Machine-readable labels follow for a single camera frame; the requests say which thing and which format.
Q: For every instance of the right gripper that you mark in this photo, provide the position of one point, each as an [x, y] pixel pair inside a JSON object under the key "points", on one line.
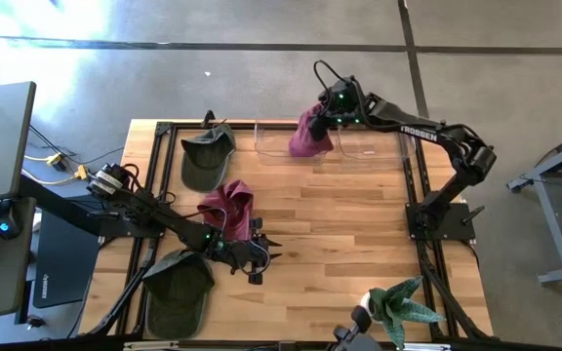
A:
{"points": [[321, 128]]}

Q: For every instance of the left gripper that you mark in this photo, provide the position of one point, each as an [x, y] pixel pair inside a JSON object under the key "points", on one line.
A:
{"points": [[242, 256]]}

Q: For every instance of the maroon baseball cap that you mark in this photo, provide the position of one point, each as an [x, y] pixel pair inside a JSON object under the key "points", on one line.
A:
{"points": [[305, 144], [232, 205]]}

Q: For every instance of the dark green baseball cap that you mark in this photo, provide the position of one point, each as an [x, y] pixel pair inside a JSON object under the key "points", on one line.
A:
{"points": [[208, 161], [178, 292]]}

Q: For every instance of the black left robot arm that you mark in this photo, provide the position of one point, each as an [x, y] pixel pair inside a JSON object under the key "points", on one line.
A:
{"points": [[178, 226]]}

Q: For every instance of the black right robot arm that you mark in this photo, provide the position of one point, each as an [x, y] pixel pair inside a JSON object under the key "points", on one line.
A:
{"points": [[417, 131]]}

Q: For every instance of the clear plastic bin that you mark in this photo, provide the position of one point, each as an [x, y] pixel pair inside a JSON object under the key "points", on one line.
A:
{"points": [[383, 151], [271, 146]]}

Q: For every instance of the black table clamp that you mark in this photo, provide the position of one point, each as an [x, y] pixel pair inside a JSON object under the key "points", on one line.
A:
{"points": [[209, 119]]}

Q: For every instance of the white plant pot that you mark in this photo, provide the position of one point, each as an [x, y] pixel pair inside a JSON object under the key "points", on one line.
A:
{"points": [[366, 307]]}

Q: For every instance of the green snake plant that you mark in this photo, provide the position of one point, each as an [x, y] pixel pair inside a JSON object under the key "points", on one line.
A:
{"points": [[398, 307]]}

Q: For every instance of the black laptop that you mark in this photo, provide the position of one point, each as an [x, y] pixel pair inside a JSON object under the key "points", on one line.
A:
{"points": [[66, 263]]}

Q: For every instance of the black desk support beam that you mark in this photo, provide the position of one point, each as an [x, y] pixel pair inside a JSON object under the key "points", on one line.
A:
{"points": [[52, 202]]}

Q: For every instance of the black caster knob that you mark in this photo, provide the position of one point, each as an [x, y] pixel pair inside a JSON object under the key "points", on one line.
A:
{"points": [[35, 322]]}

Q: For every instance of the grey metal stand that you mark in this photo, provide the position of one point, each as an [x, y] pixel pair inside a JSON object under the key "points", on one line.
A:
{"points": [[554, 234]]}

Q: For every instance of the black computer mouse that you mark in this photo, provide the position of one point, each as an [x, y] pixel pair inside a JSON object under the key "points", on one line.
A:
{"points": [[5, 222]]}

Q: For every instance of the silver-faced table-level camera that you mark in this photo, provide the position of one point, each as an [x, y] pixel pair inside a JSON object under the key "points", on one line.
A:
{"points": [[287, 347]]}

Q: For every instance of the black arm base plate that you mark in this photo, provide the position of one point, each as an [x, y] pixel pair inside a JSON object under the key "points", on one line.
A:
{"points": [[110, 226], [456, 231]]}

